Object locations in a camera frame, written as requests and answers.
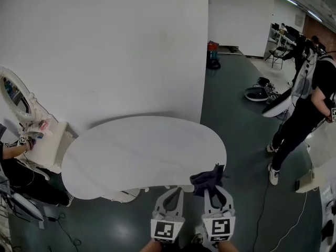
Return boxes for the low grey platform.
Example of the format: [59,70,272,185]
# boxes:
[217,45,242,55]

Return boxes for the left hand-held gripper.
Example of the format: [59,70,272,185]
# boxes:
[150,187,186,244]

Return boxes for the oval white-framed mirror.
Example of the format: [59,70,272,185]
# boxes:
[0,66,36,127]

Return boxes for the person's black trousers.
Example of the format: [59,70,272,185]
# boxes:
[181,243,211,252]

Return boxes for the tangled floor cables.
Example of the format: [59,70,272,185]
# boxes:
[253,76,283,105]

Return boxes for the black hose coil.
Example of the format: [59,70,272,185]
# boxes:
[207,58,222,70]

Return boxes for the beige small stand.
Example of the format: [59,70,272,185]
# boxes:
[295,166,320,194]

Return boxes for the white floor cable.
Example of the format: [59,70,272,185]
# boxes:
[272,190,308,246]

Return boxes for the person's right forearm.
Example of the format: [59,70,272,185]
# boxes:
[215,241,238,252]

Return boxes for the black folding chair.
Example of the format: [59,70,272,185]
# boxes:
[265,46,288,69]

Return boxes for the person's left forearm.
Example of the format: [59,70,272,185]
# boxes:
[140,239,165,252]

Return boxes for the ornate white vanity table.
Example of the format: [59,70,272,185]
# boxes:
[14,93,79,181]

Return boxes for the white desk row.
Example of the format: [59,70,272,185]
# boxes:
[269,22,307,48]

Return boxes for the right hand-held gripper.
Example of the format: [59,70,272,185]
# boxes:
[202,186,237,246]

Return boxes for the white oval pod shell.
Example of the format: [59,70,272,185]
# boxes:
[262,88,293,118]
[0,190,45,223]
[244,87,269,101]

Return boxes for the dark grey cloth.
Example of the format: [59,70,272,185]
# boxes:
[189,163,228,197]

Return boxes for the white oval marble table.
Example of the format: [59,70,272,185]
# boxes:
[60,115,228,203]

